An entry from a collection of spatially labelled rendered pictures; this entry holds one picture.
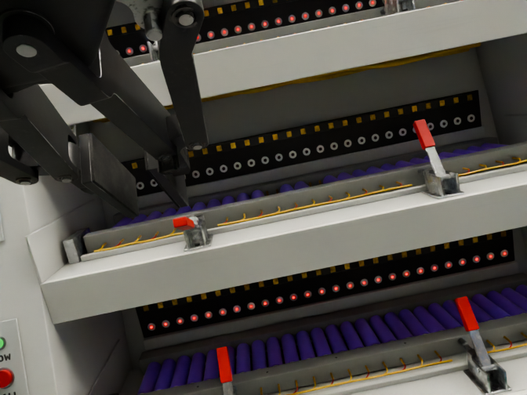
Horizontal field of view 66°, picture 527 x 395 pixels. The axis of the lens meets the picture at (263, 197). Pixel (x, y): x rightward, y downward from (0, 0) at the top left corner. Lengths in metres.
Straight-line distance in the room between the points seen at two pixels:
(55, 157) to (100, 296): 0.26
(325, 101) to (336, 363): 0.37
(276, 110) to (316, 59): 0.20
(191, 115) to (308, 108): 0.46
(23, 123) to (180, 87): 0.07
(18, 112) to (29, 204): 0.30
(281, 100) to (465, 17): 0.27
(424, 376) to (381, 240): 0.16
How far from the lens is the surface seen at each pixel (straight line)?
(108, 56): 0.18
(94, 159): 0.24
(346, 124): 0.60
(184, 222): 0.36
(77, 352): 0.52
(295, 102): 0.64
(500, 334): 0.56
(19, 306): 0.48
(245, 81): 0.45
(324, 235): 0.42
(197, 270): 0.42
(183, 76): 0.16
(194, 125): 0.20
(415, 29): 0.49
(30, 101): 0.19
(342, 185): 0.49
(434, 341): 0.53
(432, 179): 0.46
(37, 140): 0.20
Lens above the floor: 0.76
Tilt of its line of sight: 4 degrees up
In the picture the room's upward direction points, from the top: 12 degrees counter-clockwise
